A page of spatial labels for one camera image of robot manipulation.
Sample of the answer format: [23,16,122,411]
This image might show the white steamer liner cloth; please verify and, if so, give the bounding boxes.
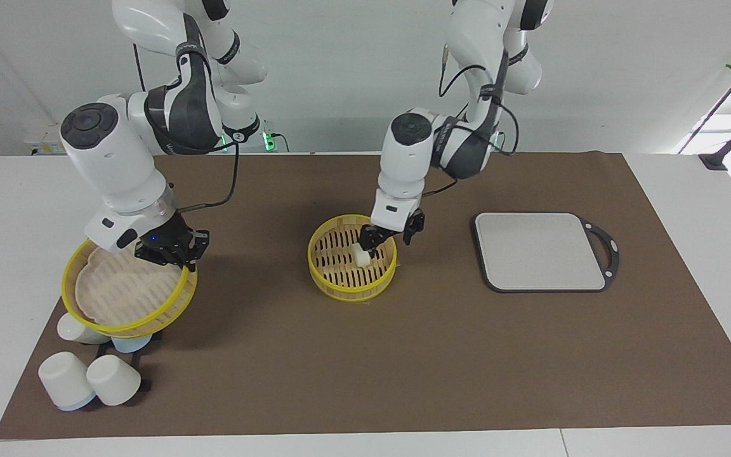
[75,244,183,328]

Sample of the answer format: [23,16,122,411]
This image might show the yellow slatted steamer tier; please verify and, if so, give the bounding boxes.
[307,215,398,303]

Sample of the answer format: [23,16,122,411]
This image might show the light blue cup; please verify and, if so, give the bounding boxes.
[110,334,152,354]

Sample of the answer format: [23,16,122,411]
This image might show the brown table mat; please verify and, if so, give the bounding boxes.
[0,152,731,440]

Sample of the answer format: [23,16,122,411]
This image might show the plain white cup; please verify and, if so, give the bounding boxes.
[86,354,142,407]
[56,313,112,345]

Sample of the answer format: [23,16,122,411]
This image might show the black cup rack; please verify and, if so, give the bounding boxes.
[94,330,163,395]

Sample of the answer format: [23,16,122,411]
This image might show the white cup with blue rim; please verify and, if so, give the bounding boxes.
[38,352,97,412]

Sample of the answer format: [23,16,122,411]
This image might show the white power strip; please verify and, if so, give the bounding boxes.
[23,126,67,156]

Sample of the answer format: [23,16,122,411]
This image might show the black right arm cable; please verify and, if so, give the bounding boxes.
[133,43,240,212]

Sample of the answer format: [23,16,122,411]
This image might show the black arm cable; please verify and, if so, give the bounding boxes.
[133,43,240,212]
[421,41,520,199]

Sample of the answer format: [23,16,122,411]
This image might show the grey cutting board with handle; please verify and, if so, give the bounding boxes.
[472,212,620,294]

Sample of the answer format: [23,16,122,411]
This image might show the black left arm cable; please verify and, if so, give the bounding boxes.
[421,41,520,199]

